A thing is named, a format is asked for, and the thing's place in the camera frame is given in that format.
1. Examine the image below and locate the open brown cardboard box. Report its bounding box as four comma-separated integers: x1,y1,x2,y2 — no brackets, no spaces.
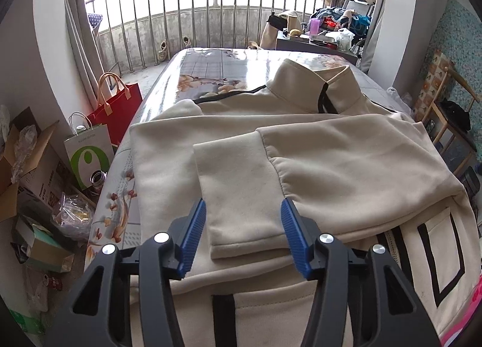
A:
0,106,61,223

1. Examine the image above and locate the beige bag black strap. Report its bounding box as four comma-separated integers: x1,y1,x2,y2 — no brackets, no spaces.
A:
260,10,304,50

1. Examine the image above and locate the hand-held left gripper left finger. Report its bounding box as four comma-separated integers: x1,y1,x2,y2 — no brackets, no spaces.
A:
45,197,207,347

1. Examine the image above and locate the printed wall cloth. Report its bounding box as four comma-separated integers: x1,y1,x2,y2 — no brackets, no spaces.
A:
414,0,482,125

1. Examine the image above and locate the crumpled clear plastic wrap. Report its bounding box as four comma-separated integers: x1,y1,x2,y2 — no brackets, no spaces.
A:
11,125,38,182

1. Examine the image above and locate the printed appliance box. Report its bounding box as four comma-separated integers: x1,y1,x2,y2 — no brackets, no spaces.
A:
19,159,81,216

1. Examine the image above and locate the clear plastic bag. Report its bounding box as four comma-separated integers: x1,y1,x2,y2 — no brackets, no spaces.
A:
51,192,95,240

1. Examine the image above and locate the steel flask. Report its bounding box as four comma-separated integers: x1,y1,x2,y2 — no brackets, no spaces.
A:
89,170,108,193

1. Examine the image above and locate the dark side table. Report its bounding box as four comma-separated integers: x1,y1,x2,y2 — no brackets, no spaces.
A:
276,29,358,65

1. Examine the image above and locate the wooden chair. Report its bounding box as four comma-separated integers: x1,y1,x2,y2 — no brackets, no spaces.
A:
420,64,482,178

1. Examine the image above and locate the red can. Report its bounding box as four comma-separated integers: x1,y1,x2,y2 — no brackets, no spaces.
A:
43,274,63,291

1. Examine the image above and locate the small white plastic bag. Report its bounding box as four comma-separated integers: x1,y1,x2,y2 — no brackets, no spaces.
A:
337,28,355,50

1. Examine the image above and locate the blue dotted cloth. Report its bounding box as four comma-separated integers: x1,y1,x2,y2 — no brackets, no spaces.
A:
87,13,104,33

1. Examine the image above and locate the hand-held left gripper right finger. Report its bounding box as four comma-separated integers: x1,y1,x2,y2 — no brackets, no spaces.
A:
280,198,441,347

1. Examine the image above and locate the pink cloth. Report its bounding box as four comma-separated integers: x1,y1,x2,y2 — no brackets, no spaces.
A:
440,294,479,347

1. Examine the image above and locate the red tote bag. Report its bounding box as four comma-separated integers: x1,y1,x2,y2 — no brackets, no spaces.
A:
86,72,144,146

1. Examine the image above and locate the small green cardboard box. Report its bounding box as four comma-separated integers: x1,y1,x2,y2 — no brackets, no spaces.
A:
11,215,75,272

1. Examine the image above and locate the grey curtain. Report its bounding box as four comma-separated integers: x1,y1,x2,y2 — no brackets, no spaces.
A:
359,0,390,74
62,0,104,107

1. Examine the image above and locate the metal balcony railing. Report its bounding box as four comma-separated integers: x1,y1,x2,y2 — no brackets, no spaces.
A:
85,0,332,74

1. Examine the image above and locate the crumpled white floor plastic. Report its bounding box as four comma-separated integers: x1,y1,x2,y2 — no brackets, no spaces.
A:
26,279,49,314

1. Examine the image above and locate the beige zip jacket black trim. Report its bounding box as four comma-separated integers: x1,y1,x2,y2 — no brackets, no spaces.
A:
128,58,482,347

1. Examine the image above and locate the white paper bag green print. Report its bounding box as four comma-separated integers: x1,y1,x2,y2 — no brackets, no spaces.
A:
63,111,115,191

